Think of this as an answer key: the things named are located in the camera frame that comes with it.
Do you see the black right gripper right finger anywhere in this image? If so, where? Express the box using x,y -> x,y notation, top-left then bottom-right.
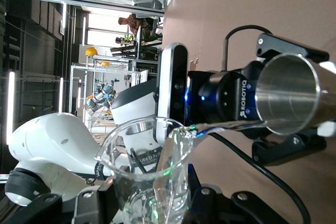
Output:
183,165 -> 289,224

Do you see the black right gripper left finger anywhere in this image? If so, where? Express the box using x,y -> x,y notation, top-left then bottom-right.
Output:
0,178 -> 120,224

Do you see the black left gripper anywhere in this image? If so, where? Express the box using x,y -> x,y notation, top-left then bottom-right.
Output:
185,33 -> 336,167

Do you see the steel double jigger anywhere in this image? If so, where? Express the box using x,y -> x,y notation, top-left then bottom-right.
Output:
254,52 -> 336,137

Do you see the clear glass beaker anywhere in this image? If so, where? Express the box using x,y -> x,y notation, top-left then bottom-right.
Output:
93,116 -> 197,224

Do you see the green potted plant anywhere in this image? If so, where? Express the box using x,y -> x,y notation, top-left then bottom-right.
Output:
115,34 -> 137,45

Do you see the seated person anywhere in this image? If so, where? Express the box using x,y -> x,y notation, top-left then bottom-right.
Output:
118,13 -> 158,38

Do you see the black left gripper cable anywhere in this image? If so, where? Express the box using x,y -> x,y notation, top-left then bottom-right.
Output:
208,24 -> 312,224

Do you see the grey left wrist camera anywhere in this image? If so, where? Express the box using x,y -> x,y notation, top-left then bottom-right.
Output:
156,42 -> 189,126

